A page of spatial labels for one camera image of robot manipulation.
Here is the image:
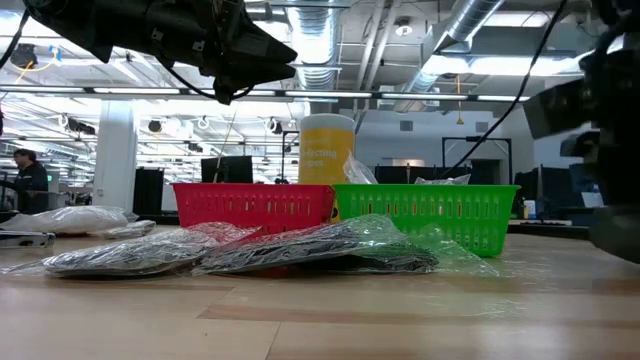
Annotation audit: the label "red plastic slotted basket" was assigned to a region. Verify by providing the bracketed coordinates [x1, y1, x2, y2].
[172, 182, 336, 235]

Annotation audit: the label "black cabinet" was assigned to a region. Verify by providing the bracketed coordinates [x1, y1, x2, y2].
[132, 167, 165, 216]

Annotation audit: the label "black metal frame stand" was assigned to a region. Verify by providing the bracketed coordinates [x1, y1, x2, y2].
[441, 135, 513, 184]

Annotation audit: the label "yellow hanging pendant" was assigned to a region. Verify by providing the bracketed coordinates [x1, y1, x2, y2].
[454, 74, 465, 126]

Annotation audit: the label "slanted silver ventilation duct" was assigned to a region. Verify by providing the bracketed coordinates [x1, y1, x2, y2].
[399, 0, 507, 96]

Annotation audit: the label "black computer monitor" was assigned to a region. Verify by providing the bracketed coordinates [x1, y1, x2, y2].
[200, 155, 254, 184]

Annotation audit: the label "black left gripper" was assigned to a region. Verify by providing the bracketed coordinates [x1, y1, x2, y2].
[148, 0, 300, 104]

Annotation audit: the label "person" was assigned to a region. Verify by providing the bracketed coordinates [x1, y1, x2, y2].
[12, 148, 50, 215]

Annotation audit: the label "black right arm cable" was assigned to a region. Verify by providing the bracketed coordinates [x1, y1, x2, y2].
[439, 0, 570, 179]

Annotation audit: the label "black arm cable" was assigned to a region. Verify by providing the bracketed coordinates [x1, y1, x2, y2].
[0, 8, 32, 71]
[439, 0, 570, 179]

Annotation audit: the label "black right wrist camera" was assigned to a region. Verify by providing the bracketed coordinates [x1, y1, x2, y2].
[522, 78, 601, 140]

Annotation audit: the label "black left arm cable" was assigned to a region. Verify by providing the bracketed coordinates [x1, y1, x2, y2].
[0, 8, 32, 71]

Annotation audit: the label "silver ribbed ventilation duct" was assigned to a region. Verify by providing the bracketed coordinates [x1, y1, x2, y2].
[287, 0, 344, 91]

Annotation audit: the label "bagged white cotton pads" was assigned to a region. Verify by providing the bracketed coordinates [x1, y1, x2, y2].
[413, 173, 473, 187]

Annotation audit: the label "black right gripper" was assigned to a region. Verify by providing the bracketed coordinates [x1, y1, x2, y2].
[559, 130, 640, 265]

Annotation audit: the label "green plastic slotted basket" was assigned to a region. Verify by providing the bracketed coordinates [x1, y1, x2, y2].
[332, 183, 521, 258]

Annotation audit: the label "clear crinkled plastic bag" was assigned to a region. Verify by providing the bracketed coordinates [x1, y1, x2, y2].
[341, 148, 380, 186]

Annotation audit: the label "yellow disinfecting wipes canister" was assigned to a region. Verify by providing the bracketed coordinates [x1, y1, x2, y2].
[298, 113, 357, 185]

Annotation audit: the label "white building pillar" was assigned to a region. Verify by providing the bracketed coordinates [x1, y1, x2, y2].
[92, 99, 137, 214]

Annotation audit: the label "black ceiling device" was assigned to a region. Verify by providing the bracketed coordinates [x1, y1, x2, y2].
[9, 43, 40, 70]

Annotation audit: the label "bagged white cotton balls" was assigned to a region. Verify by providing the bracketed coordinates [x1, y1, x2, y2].
[0, 205, 132, 236]

